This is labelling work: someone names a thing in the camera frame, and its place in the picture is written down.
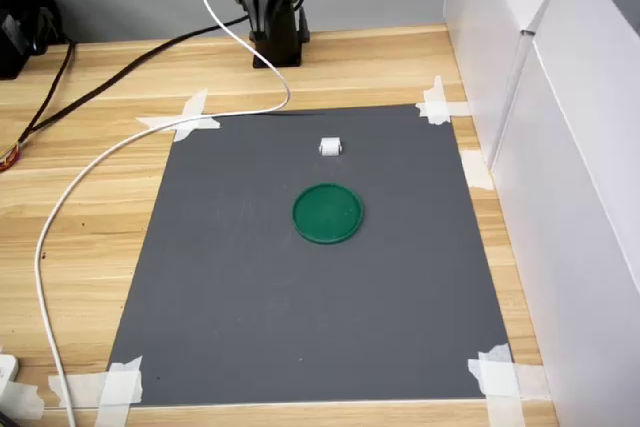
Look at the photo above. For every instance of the round green lid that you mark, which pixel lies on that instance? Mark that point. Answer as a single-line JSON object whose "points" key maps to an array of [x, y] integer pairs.
{"points": [[327, 214]]}

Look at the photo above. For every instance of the white tape cross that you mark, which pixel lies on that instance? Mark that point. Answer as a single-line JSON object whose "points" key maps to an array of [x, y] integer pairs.
{"points": [[500, 382], [437, 107], [187, 117], [120, 387]]}

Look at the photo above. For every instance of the white partition board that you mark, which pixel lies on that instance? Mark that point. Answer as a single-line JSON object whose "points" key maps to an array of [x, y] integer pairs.
{"points": [[575, 197], [480, 22]]}

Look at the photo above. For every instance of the black equipment box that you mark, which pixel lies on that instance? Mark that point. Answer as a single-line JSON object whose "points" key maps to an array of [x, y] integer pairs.
{"points": [[22, 22]]}

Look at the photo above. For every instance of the white tape strip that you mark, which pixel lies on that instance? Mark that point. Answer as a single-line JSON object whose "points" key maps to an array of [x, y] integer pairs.
{"points": [[475, 169], [20, 399]]}

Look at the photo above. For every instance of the dark grey mat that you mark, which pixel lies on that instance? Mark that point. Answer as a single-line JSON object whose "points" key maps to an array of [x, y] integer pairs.
{"points": [[300, 307]]}

